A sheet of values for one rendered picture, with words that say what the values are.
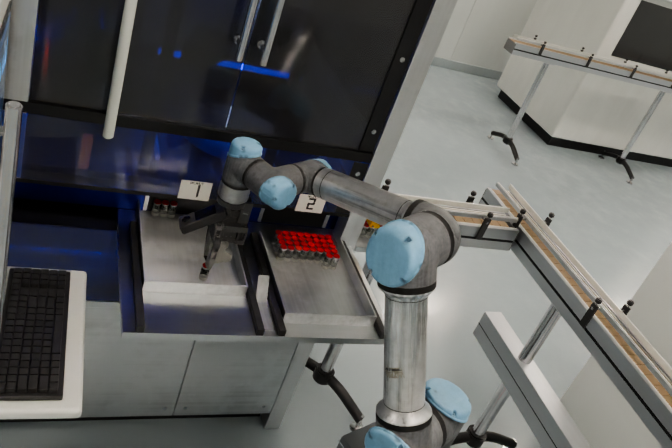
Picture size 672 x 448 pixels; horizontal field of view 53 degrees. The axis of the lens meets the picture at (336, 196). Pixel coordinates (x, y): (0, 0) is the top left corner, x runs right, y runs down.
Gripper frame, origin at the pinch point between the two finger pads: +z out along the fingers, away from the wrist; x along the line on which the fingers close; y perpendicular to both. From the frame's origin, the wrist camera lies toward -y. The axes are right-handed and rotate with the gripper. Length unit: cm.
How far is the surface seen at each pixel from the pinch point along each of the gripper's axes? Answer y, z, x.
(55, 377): -33.2, 11.6, -28.2
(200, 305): -1.3, 6.2, -9.8
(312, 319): 26.7, 4.7, -15.0
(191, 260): -1.8, 5.6, 7.2
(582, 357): 230, 93, 61
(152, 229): -11.2, 5.4, 19.5
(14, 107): -45, -53, -35
